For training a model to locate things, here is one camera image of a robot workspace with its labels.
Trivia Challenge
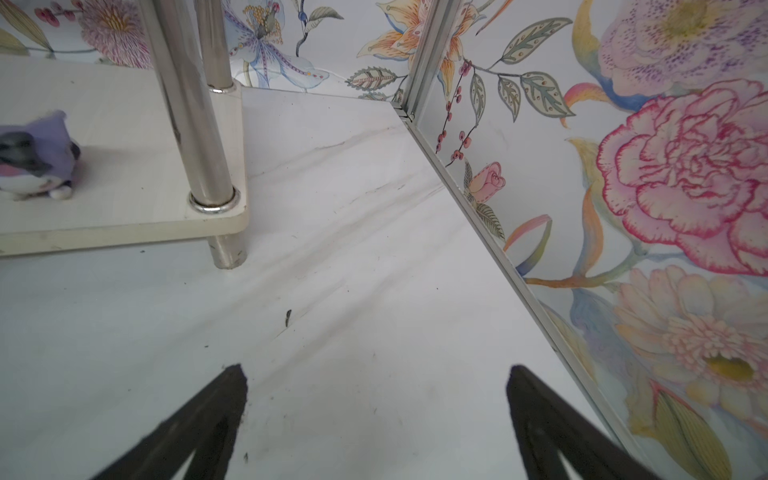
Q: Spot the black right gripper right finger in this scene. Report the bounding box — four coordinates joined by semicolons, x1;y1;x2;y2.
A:
506;365;657;479

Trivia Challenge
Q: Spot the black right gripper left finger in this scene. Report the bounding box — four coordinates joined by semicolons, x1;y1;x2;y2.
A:
95;364;248;479

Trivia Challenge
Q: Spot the black purple toy figure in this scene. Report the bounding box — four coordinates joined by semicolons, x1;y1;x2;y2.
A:
1;110;81;201

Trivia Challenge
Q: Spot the white two-tier shelf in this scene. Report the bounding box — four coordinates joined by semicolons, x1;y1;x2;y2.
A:
1;1;249;269

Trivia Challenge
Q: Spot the aluminium corner post right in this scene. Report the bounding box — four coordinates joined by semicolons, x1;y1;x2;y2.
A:
393;0;461;122

